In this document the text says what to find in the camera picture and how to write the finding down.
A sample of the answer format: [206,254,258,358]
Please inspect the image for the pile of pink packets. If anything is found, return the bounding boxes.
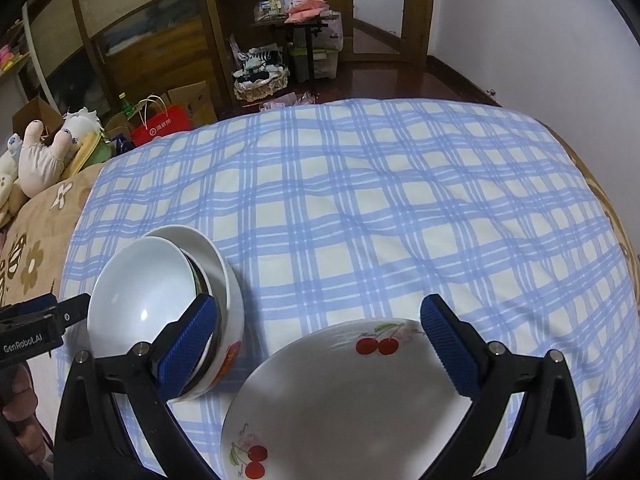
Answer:
[262,92,318,110]

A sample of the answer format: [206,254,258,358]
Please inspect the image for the white plush toy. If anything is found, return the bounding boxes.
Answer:
[62,107,103,133]

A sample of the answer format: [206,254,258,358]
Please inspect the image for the white bowl with cartoon print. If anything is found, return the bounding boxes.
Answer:
[145,225,246,402]

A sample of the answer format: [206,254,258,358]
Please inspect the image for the pink packages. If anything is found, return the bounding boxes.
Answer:
[285,0,328,23]

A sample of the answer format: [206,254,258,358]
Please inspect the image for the clear storage box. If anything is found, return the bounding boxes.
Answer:
[290,12,346,81]

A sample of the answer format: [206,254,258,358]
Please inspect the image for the wooden doorway frame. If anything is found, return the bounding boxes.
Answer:
[350,0,436,58]

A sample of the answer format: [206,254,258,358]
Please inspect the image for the plain white bowl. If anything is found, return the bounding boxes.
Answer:
[87,237,206,356]

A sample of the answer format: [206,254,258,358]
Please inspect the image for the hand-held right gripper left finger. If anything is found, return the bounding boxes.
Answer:
[52,292,221,480]

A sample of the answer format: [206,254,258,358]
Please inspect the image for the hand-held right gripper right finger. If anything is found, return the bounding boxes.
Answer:
[419,294,587,480]

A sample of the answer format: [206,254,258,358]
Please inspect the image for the beige plush toy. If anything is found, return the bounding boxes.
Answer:
[17,119,81,198]

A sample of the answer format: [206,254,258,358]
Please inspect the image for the small white boxes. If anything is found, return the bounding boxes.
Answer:
[255,0,291,23]

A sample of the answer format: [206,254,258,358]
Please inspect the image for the person's left hand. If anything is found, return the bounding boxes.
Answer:
[0,360,41,461]

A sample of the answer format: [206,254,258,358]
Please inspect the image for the red paper bag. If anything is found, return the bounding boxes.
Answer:
[130,95,193,147]

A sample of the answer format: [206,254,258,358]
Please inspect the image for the wooden shelf unit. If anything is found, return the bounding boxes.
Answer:
[190,0,291,111]

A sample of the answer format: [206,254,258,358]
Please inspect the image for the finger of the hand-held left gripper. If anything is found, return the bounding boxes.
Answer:
[0,294,57,317]
[50,294,91,333]

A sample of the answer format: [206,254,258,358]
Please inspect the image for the basket of socks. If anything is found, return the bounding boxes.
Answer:
[230,45,292,102]

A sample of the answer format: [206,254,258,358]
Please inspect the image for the large white cherry plate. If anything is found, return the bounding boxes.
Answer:
[220,318,506,480]

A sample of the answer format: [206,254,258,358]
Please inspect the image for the blue plaid cloth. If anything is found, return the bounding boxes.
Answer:
[55,97,631,480]

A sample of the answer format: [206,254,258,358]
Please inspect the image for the wooden wardrobe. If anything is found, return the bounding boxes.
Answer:
[0,0,221,126]

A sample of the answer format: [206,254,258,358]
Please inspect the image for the wooden side shelf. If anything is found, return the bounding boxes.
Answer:
[0,20,36,91]

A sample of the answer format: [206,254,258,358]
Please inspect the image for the cardboard box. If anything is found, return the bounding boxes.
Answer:
[11,96,66,141]
[167,80,218,128]

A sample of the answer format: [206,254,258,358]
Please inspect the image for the black stand table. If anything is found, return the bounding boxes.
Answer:
[252,17,331,81]

